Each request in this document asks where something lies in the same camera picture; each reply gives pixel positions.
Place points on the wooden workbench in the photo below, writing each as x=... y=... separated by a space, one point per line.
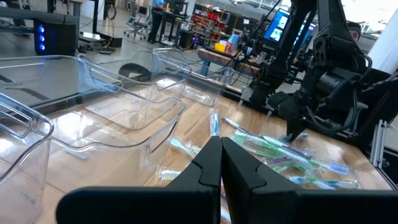
x=217 y=57

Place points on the person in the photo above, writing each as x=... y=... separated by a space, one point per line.
x=156 y=18
x=354 y=31

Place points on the shelf with red bins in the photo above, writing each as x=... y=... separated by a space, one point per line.
x=208 y=28

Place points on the green toothbrush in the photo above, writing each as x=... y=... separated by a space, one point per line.
x=264 y=152
x=258 y=141
x=292 y=168
x=183 y=146

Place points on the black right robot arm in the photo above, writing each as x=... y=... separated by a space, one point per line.
x=329 y=46

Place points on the black standing desk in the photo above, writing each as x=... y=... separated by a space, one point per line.
x=174 y=18
x=31 y=14

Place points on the clear plastic bin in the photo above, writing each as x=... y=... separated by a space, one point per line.
x=118 y=149
x=28 y=174
x=205 y=90
x=140 y=93

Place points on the yellow container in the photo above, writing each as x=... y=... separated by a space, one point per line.
x=220 y=46

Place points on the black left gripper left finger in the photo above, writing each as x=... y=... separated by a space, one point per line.
x=155 y=205

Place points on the grey office chair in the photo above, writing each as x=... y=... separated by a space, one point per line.
x=136 y=25

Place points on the silver aluminium extrusion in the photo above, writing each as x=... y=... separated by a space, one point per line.
x=378 y=143

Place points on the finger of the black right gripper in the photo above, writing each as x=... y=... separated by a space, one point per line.
x=291 y=129
x=301 y=127

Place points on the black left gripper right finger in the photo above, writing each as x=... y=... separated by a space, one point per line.
x=295 y=208

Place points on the black computer tower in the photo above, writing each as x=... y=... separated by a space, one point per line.
x=54 y=37

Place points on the monitor with blue screen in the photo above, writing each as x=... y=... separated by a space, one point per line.
x=276 y=26
x=306 y=34

